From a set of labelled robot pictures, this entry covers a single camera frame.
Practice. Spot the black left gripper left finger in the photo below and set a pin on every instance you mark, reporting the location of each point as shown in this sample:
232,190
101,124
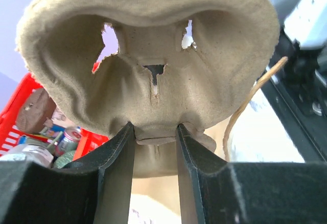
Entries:
95,188

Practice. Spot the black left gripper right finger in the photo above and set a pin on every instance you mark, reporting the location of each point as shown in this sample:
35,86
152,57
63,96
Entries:
212,190

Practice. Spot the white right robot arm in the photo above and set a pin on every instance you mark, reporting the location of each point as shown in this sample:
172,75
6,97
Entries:
297,93

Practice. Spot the red drink can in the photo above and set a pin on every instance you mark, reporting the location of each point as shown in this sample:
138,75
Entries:
69,142

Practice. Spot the red plastic shopping basket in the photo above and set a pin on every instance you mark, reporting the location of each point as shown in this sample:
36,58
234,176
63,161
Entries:
10,134

